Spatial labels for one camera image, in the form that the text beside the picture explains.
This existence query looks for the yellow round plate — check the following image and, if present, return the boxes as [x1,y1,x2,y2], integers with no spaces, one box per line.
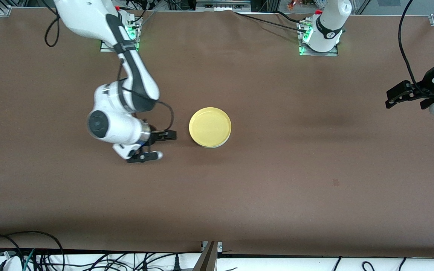
[189,107,232,148]

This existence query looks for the pale green round plate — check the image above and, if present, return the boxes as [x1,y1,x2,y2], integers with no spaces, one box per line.
[196,135,232,149]

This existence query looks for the brown table cloth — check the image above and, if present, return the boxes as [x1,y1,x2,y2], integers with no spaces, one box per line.
[0,8,434,253]

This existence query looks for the aluminium profile beam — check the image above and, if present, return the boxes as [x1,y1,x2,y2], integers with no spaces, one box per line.
[193,241,220,271]

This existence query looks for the colourful background toys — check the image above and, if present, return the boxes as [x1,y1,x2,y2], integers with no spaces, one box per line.
[287,0,325,10]

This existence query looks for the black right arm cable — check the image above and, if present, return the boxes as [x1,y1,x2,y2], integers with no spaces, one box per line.
[45,0,174,132]

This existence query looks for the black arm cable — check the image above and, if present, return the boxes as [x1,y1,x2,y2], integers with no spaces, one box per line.
[45,0,174,132]
[398,0,428,94]

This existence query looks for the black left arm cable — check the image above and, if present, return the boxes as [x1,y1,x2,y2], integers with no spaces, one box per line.
[398,0,428,94]

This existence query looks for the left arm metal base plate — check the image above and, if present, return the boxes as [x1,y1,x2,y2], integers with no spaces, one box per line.
[298,21,339,57]

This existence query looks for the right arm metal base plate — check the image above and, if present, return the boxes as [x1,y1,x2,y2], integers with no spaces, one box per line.
[100,17,142,52]

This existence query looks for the short black table cable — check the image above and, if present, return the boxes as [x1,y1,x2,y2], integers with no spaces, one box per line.
[275,11,303,22]

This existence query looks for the long black table cable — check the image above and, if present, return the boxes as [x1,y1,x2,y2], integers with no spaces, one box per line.
[233,11,309,33]

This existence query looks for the black looping floor cable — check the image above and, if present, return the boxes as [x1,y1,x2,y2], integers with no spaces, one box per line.
[0,231,65,271]

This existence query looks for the green cable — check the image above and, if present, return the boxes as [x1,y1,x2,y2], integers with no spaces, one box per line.
[24,248,36,271]

